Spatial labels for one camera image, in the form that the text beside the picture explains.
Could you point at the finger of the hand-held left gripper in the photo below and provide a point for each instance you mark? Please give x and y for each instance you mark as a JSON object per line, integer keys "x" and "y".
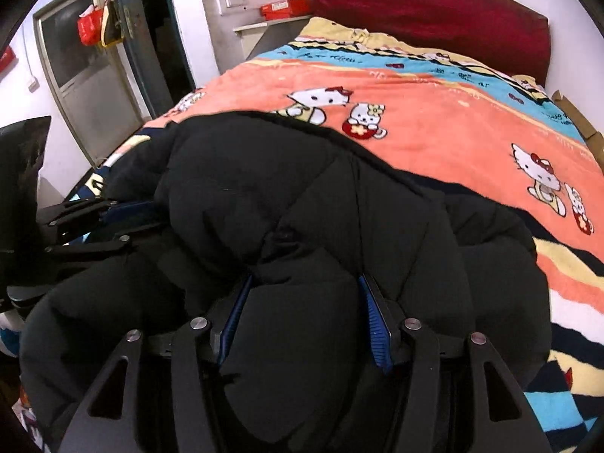
{"x": 130, "y": 210}
{"x": 94, "y": 245}

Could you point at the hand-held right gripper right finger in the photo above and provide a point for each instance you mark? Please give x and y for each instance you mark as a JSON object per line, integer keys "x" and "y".
{"x": 380, "y": 325}

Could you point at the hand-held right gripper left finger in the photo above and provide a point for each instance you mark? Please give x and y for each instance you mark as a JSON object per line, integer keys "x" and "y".
{"x": 235, "y": 314}

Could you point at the black hooded puffer jacket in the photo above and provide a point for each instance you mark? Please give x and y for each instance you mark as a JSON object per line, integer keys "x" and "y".
{"x": 306, "y": 217}

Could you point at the grey framed glass door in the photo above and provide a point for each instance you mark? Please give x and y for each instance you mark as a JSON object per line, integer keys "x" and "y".
{"x": 89, "y": 85}

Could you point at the dark green door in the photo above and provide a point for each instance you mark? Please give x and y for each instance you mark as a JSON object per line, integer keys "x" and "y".
{"x": 141, "y": 47}

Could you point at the red hanging bag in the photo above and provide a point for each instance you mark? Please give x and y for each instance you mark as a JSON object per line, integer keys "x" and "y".
{"x": 89, "y": 26}

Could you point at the yellow and black hanging bag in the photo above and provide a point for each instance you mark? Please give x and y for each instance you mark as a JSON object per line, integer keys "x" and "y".
{"x": 112, "y": 26}

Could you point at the cartoon cat printed blanket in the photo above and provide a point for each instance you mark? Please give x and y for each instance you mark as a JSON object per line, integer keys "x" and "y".
{"x": 434, "y": 118}

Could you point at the white bedside cabinet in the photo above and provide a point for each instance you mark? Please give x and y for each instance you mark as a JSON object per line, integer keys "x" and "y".
{"x": 264, "y": 33}

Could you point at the red flat box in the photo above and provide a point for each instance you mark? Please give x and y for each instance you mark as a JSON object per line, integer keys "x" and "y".
{"x": 283, "y": 8}

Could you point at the brown cardboard sheet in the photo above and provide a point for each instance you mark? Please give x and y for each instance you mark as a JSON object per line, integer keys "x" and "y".
{"x": 578, "y": 115}

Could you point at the dark red headboard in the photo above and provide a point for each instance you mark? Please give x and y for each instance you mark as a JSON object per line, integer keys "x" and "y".
{"x": 424, "y": 9}

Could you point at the white wall switch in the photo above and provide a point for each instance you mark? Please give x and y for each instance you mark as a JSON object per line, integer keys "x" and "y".
{"x": 236, "y": 0}

